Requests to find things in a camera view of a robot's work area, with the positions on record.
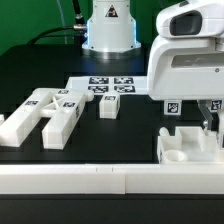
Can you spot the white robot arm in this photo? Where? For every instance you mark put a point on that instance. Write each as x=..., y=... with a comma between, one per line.
x=194, y=19

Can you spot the white front fence rail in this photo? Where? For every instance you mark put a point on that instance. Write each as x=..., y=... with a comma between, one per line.
x=112, y=179

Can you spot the white part at left edge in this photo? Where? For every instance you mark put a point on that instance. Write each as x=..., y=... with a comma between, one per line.
x=1, y=119

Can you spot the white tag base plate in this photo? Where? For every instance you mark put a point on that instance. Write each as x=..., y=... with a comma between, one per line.
x=125, y=85

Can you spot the white chair back frame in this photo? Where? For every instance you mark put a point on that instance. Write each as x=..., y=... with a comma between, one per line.
x=63, y=108

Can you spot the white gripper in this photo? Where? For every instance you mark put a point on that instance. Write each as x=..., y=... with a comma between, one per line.
x=187, y=69

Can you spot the white chair seat part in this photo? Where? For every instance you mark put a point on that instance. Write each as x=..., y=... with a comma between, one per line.
x=189, y=145

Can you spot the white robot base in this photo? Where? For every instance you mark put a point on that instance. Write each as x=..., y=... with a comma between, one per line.
x=111, y=31

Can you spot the white tagged cube nut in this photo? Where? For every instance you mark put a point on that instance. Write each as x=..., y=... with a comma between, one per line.
x=172, y=107

